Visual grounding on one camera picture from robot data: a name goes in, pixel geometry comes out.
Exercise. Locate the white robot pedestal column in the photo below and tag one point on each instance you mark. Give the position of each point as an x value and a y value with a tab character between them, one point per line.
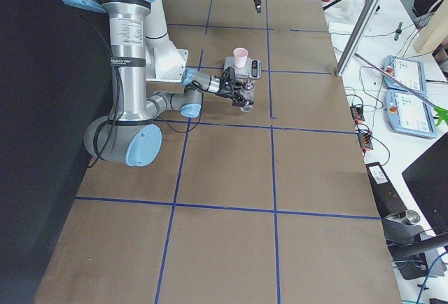
164	61

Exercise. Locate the teach pendant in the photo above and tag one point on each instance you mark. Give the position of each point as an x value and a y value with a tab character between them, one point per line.
406	71
407	114

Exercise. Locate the aluminium frame post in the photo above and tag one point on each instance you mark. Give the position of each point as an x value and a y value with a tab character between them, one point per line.
356	35

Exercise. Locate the upper orange connector block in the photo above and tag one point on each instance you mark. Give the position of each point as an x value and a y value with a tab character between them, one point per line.
357	113

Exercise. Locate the lower teach pendant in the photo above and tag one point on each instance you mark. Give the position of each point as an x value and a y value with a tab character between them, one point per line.
407	114

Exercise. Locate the black monitor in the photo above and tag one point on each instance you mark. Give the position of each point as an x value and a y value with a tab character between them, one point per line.
426	179

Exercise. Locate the pink plastic cup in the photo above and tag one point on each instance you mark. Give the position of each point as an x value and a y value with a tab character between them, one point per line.
240	57

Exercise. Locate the lower orange connector block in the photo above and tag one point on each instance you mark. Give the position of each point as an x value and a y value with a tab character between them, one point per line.
365	140

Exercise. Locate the silver digital kitchen scale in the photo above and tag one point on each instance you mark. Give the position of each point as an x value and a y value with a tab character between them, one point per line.
252	68

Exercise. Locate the upper teach pendant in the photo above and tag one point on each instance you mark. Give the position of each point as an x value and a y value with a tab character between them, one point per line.
406	71

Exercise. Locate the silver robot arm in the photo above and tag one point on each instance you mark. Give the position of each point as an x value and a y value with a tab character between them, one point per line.
128	134

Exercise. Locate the orange connector block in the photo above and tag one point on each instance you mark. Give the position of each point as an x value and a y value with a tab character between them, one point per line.
365	140
357	113

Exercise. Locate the clear glass sauce bottle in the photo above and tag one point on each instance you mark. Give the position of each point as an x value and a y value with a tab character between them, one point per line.
249	94

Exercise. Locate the black clamp stand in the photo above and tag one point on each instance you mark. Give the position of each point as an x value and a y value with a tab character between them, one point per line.
413	249

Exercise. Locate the wooden board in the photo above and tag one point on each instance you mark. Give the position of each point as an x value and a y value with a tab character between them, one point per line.
434	32

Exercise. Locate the green tipped grabber stick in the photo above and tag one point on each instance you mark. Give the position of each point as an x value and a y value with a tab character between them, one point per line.
441	113

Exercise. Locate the black box with label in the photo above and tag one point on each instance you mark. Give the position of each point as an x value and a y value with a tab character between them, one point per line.
386	196

